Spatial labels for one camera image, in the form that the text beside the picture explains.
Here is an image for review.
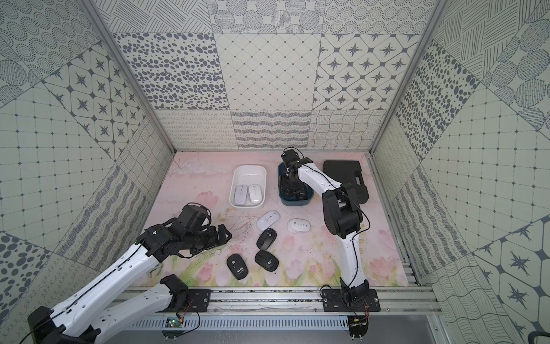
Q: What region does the black mouse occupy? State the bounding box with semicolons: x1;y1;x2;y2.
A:
226;254;249;280
254;250;279;272
256;228;277;250

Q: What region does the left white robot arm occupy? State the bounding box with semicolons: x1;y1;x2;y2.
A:
25;203;232;343

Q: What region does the teal storage box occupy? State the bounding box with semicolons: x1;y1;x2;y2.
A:
277;163;315;206

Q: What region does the white storage box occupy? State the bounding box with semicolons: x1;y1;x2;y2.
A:
229;165;267;209

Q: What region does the white oval mouse right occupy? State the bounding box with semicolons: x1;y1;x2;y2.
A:
287;219;311;233

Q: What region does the white slim mouse angled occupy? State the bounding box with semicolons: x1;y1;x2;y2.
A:
256;210;281;231

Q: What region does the black plastic tool case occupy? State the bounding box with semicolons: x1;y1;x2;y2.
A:
322;160;370;204

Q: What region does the green circuit board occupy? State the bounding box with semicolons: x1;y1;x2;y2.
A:
166;318;183;328

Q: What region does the white slotted cable duct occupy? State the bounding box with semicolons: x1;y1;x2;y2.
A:
130;315;348;332

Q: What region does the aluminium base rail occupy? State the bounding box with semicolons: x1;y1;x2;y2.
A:
188;286;443;315

